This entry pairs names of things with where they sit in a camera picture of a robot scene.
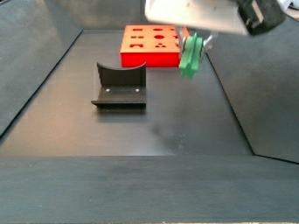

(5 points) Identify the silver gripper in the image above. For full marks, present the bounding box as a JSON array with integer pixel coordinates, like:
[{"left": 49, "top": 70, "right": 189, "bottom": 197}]
[{"left": 144, "top": 0, "right": 248, "bottom": 51}]

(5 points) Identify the green star-profile bar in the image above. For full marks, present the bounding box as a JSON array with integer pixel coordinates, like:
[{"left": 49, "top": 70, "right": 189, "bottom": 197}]
[{"left": 178, "top": 33, "right": 202, "bottom": 78}]

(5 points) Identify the black curved fixture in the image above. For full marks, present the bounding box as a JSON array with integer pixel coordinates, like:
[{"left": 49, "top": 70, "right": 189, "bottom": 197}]
[{"left": 90, "top": 64, "right": 146, "bottom": 108}]

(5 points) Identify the red shape-hole block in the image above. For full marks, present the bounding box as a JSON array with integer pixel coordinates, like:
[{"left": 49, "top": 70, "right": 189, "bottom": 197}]
[{"left": 120, "top": 24, "right": 180, "bottom": 67}]

